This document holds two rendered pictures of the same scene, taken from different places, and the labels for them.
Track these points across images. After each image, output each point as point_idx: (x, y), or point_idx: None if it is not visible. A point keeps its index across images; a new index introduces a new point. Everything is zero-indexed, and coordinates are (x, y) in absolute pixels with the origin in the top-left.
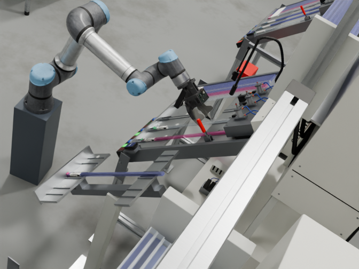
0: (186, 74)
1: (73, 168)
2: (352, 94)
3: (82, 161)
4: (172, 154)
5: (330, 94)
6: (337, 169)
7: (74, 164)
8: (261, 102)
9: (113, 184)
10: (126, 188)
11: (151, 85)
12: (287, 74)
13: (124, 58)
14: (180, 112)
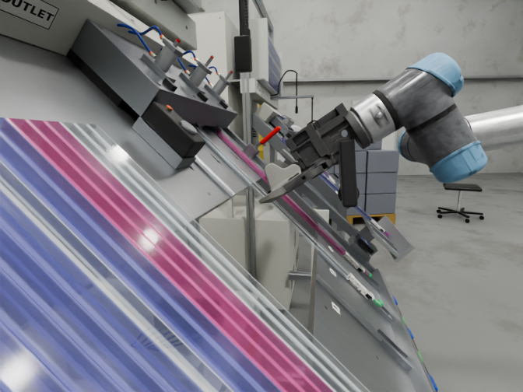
0: (362, 99)
1: (391, 239)
2: None
3: (395, 244)
4: (286, 151)
5: None
6: None
7: (394, 237)
8: (171, 69)
9: (330, 207)
10: (311, 188)
11: (405, 144)
12: None
13: (490, 112)
14: (369, 349)
